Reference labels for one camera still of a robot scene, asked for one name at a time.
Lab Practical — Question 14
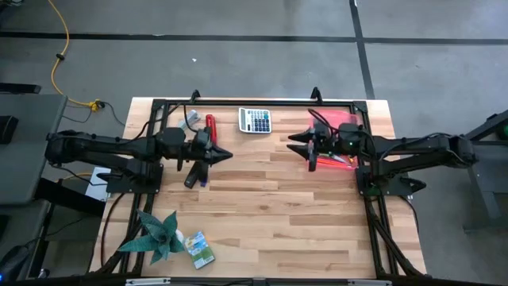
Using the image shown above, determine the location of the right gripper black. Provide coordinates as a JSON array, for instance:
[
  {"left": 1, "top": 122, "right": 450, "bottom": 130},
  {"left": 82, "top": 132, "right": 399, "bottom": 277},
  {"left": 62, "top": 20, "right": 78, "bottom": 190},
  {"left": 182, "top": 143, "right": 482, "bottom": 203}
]
[{"left": 286, "top": 129, "right": 339, "bottom": 172}]

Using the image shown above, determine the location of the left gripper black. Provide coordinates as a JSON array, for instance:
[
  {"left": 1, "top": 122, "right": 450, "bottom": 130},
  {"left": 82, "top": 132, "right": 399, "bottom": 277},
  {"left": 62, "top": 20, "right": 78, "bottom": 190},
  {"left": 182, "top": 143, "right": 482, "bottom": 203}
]
[{"left": 175, "top": 126, "right": 234, "bottom": 172}]

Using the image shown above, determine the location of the pink transparent plastic tray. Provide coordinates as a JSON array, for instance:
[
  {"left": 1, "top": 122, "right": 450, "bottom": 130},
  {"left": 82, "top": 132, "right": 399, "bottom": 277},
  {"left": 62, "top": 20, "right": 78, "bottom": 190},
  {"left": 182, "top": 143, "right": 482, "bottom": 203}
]
[{"left": 303, "top": 109, "right": 363, "bottom": 171}]

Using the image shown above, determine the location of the red stapler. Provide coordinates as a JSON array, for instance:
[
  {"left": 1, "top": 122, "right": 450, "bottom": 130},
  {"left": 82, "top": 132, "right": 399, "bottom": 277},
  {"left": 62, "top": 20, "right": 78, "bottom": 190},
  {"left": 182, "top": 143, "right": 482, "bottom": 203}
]
[{"left": 205, "top": 114, "right": 218, "bottom": 145}]

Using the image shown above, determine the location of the grey desk calculator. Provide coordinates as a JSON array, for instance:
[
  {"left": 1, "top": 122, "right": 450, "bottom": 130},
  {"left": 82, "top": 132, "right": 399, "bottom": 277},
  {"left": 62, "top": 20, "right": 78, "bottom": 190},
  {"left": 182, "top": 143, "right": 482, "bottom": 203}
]
[{"left": 237, "top": 106, "right": 273, "bottom": 134}]

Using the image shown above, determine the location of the green printed card box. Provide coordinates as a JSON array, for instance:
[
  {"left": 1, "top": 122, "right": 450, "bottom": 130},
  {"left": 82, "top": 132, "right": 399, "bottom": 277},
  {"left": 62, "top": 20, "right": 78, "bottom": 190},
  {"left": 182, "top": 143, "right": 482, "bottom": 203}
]
[{"left": 184, "top": 230, "right": 217, "bottom": 270}]

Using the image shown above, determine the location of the green artificial plant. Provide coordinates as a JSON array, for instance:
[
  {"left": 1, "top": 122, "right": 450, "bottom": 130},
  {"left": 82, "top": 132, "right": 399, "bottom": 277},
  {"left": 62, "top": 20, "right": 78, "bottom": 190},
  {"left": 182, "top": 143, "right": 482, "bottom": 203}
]
[{"left": 117, "top": 209, "right": 186, "bottom": 265}]

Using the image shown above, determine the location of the white power box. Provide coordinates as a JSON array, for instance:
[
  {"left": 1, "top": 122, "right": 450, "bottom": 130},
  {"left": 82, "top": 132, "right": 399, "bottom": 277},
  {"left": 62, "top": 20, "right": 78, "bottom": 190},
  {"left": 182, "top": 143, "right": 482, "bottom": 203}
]
[{"left": 85, "top": 167, "right": 112, "bottom": 202}]

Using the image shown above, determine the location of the dark metal cart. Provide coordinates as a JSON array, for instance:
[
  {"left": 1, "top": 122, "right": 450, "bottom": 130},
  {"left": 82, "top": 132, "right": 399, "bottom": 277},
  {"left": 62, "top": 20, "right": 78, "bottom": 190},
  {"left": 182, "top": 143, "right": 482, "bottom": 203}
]
[{"left": 438, "top": 110, "right": 508, "bottom": 234}]

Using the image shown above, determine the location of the grey side table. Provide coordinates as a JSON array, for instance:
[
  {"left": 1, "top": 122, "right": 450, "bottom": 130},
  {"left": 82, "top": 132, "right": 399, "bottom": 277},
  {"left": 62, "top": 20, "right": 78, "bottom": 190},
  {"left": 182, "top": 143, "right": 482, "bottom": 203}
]
[{"left": 0, "top": 93, "right": 68, "bottom": 206}]

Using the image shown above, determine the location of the black flat bar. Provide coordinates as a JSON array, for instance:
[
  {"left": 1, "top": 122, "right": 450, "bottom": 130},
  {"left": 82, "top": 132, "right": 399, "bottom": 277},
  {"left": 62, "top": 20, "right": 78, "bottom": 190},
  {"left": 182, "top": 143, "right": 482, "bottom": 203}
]
[{"left": 0, "top": 82, "right": 42, "bottom": 95}]

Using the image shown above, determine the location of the black device box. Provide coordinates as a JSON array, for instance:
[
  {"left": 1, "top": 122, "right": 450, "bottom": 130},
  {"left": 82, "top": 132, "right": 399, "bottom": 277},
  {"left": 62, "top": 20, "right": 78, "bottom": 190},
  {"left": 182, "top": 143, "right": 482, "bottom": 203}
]
[{"left": 0, "top": 114, "right": 19, "bottom": 145}]

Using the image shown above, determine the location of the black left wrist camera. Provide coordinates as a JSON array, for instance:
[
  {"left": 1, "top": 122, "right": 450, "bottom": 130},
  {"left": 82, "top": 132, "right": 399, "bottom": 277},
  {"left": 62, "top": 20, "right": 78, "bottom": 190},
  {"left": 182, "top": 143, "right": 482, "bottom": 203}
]
[{"left": 196, "top": 126, "right": 212, "bottom": 149}]

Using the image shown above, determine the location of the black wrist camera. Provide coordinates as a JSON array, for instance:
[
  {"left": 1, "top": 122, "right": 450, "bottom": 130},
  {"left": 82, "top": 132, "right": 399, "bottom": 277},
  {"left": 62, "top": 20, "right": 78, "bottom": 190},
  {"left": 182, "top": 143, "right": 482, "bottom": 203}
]
[
  {"left": 196, "top": 126, "right": 212, "bottom": 149},
  {"left": 314, "top": 122, "right": 331, "bottom": 141}
]

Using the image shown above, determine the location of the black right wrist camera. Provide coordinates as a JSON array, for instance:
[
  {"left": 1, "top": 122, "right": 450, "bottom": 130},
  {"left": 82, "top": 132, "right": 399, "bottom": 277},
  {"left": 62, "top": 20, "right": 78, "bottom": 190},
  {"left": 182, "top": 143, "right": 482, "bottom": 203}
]
[{"left": 314, "top": 122, "right": 331, "bottom": 141}]

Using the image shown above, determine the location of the black aluminium table frame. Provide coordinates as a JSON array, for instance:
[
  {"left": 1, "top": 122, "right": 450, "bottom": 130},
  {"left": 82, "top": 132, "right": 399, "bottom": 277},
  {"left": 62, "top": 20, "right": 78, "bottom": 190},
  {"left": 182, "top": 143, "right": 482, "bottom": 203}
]
[{"left": 93, "top": 89, "right": 424, "bottom": 279}]

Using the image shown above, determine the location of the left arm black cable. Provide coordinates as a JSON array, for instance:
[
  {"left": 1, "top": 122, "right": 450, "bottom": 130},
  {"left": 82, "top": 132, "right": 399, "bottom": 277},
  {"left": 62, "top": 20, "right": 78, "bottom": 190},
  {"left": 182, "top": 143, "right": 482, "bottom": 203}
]
[{"left": 130, "top": 102, "right": 199, "bottom": 141}]

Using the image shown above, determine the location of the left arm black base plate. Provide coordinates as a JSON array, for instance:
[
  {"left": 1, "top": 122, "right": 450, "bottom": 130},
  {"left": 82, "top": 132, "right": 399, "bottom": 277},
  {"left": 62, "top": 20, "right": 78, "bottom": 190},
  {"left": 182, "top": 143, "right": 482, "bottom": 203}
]
[{"left": 106, "top": 158, "right": 164, "bottom": 195}]

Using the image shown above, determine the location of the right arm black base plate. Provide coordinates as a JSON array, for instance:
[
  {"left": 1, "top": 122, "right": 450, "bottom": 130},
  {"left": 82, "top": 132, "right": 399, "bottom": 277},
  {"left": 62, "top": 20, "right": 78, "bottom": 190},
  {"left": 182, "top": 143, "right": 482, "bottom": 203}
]
[{"left": 355, "top": 162, "right": 428, "bottom": 198}]

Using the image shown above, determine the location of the silver metal bracket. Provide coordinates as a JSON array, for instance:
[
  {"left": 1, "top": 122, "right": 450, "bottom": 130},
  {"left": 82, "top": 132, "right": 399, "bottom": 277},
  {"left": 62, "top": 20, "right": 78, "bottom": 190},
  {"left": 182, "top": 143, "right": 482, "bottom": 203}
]
[
  {"left": 125, "top": 277, "right": 171, "bottom": 286},
  {"left": 347, "top": 279, "right": 392, "bottom": 286}
]

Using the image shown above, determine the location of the yellow extension cord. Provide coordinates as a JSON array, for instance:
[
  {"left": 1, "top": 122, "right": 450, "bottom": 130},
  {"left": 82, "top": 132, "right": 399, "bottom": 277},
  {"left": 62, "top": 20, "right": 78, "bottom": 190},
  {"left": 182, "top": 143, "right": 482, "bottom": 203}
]
[{"left": 46, "top": 0, "right": 101, "bottom": 111}]

